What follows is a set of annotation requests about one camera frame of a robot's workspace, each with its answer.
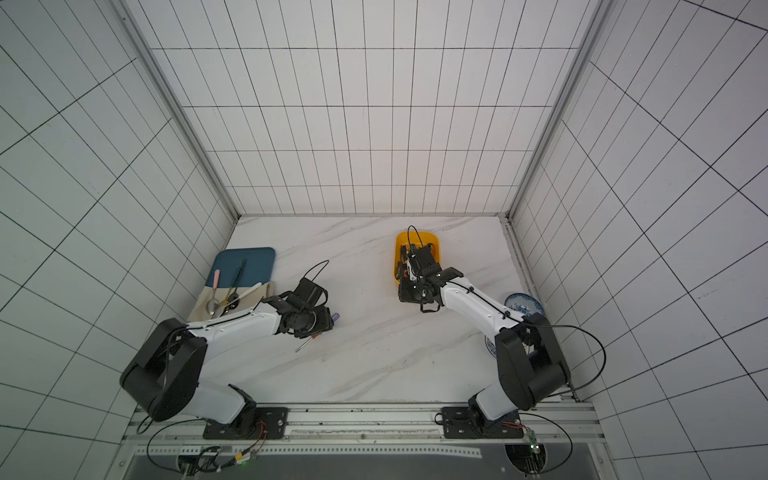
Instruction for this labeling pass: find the purple transparent handle screwdriver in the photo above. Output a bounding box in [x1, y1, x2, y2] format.
[295, 312, 340, 353]

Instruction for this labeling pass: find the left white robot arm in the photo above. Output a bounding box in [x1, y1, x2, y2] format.
[119, 292, 335, 439]

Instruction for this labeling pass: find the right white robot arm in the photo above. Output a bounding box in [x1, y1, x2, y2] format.
[397, 272, 571, 439]

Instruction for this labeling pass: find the yellow plastic storage box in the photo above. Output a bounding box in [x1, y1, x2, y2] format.
[393, 230, 441, 283]

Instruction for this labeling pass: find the metal spoon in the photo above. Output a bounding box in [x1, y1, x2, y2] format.
[211, 283, 263, 319]

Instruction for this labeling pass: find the yellow blue patterned bowl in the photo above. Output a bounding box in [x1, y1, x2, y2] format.
[484, 337, 497, 358]

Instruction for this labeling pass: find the teal tray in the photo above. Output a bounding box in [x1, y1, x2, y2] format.
[205, 247, 276, 288]

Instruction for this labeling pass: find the beige cloth mat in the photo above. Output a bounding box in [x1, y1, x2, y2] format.
[186, 282, 274, 324]

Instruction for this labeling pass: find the blue white porcelain bowl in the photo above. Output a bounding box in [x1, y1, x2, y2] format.
[504, 292, 545, 316]

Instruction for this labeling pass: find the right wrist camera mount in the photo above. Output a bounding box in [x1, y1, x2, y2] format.
[399, 244, 463, 287]

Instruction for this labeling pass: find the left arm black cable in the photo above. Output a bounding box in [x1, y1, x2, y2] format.
[136, 259, 331, 475]

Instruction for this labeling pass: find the dark handle utensil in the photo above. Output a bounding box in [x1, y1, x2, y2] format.
[224, 259, 247, 312]

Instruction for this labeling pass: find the pink handle spoon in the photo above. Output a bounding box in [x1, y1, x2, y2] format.
[206, 269, 220, 316]

